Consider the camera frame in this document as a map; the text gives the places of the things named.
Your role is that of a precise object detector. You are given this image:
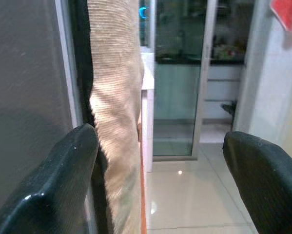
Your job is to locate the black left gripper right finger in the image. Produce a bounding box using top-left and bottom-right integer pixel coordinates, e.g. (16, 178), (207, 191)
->
(222, 131), (292, 234)

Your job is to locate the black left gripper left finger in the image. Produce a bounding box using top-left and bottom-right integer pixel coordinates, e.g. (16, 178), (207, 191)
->
(0, 123), (99, 234)

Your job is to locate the small grey white fridge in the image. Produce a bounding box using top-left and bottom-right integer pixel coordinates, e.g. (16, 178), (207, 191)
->
(0, 0), (84, 220)

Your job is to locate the beige ribbed cloth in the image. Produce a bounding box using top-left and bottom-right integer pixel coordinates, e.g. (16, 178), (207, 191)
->
(86, 0), (145, 234)

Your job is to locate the sliding glass door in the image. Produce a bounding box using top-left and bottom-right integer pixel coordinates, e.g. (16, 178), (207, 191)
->
(152, 0), (218, 162)

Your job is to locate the white cabinet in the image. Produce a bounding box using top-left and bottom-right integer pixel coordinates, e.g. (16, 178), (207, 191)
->
(138, 52), (156, 173)

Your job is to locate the black kitchen counter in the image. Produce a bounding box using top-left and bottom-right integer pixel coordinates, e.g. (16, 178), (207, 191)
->
(155, 48), (246, 65)

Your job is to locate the red cloth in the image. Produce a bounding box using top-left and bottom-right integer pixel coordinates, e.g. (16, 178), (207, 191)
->
(270, 0), (292, 32)

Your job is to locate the blue plastic object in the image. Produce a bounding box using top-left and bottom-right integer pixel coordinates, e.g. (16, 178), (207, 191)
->
(138, 6), (150, 20)

